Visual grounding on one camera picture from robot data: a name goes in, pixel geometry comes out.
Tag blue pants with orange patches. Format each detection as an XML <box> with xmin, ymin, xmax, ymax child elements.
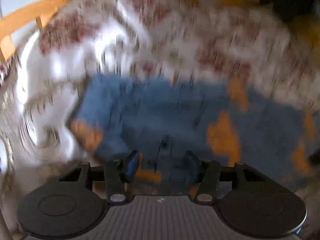
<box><xmin>69</xmin><ymin>75</ymin><xmax>319</xmax><ymax>191</ymax></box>

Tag floral white bedspread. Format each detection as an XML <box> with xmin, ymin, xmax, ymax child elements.
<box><xmin>1</xmin><ymin>0</ymin><xmax>319</xmax><ymax>239</ymax></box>

